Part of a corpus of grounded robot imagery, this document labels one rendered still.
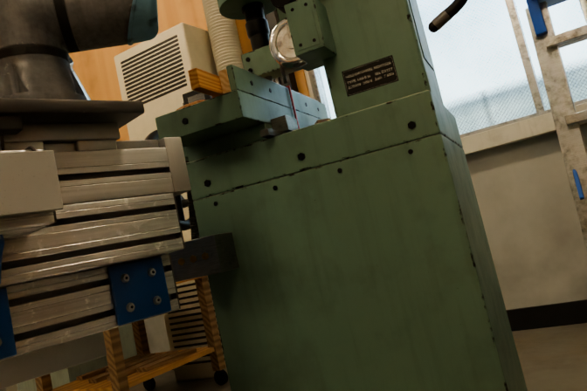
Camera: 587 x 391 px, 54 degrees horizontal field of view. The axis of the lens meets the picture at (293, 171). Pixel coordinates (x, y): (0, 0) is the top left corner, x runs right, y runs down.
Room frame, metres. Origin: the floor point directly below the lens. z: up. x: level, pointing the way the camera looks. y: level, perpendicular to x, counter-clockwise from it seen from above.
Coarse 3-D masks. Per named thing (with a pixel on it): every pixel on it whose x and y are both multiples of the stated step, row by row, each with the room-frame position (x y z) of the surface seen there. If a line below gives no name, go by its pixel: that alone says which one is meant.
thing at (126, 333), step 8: (120, 328) 3.37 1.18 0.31; (128, 328) 3.43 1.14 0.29; (120, 336) 3.37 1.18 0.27; (128, 336) 3.42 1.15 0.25; (128, 344) 3.41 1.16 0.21; (128, 352) 3.40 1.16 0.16; (96, 360) 3.20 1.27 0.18; (104, 360) 3.24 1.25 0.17; (72, 368) 3.06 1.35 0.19; (80, 368) 3.10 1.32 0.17; (88, 368) 3.15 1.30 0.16; (96, 368) 3.19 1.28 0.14; (56, 376) 3.08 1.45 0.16; (64, 376) 3.05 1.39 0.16; (72, 376) 3.05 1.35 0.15; (24, 384) 3.21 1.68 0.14; (32, 384) 3.18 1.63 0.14; (56, 384) 3.09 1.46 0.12; (64, 384) 3.06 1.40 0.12
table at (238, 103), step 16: (224, 96) 1.17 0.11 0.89; (240, 96) 1.17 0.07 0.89; (176, 112) 1.21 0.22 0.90; (192, 112) 1.20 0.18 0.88; (208, 112) 1.18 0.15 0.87; (224, 112) 1.17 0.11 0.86; (240, 112) 1.16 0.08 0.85; (256, 112) 1.22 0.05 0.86; (272, 112) 1.31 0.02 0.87; (288, 112) 1.41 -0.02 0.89; (160, 128) 1.23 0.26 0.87; (176, 128) 1.21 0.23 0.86; (192, 128) 1.20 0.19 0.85; (208, 128) 1.19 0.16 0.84; (224, 128) 1.23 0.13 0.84; (240, 128) 1.26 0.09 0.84; (192, 144) 1.32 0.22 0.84
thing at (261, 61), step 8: (264, 48) 1.42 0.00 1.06; (248, 56) 1.43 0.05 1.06; (256, 56) 1.43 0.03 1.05; (264, 56) 1.42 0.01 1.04; (272, 56) 1.41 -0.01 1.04; (248, 64) 1.44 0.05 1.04; (256, 64) 1.43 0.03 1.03; (264, 64) 1.42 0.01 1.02; (272, 64) 1.41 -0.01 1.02; (256, 72) 1.43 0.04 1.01; (264, 72) 1.42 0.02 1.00; (272, 72) 1.43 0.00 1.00; (280, 72) 1.45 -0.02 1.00; (288, 72) 1.46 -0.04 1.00; (272, 80) 1.45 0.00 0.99
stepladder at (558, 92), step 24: (528, 0) 1.68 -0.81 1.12; (552, 0) 1.72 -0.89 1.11; (552, 24) 1.69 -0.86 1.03; (552, 48) 1.68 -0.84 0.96; (552, 72) 1.68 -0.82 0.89; (552, 96) 1.68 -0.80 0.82; (576, 120) 1.63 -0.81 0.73; (576, 144) 1.65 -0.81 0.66; (576, 168) 1.65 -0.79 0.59; (576, 192) 1.65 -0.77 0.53
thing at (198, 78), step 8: (192, 72) 1.09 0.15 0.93; (200, 72) 1.10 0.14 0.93; (208, 72) 1.13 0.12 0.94; (192, 80) 1.09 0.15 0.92; (200, 80) 1.09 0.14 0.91; (208, 80) 1.12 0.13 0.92; (216, 80) 1.15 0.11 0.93; (192, 88) 1.09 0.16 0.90; (200, 88) 1.10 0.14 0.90; (208, 88) 1.12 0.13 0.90; (216, 88) 1.15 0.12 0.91; (216, 96) 1.18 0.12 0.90
